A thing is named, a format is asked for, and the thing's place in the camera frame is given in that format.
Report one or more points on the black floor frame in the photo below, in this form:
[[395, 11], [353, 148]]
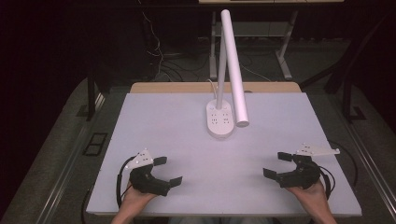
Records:
[[95, 143]]

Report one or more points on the metal floor rail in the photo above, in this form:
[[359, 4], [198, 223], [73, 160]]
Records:
[[370, 165], [62, 174]]

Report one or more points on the black metal stand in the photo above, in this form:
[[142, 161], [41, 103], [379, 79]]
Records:
[[347, 99], [90, 96]]

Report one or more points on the white desk lamp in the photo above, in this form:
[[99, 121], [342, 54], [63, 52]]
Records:
[[219, 121]]

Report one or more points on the person's left hand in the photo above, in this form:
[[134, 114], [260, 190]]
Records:
[[134, 200]]

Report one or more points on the person's right hand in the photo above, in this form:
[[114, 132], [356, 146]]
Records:
[[313, 199]]

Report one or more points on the white table mat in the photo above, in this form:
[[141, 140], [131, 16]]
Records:
[[218, 174]]

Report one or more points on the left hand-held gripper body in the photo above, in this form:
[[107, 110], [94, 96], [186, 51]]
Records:
[[146, 182]]

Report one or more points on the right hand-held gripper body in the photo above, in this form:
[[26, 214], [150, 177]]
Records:
[[303, 175]]

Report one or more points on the white metal desk frame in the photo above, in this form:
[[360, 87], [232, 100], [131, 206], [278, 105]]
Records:
[[283, 56]]

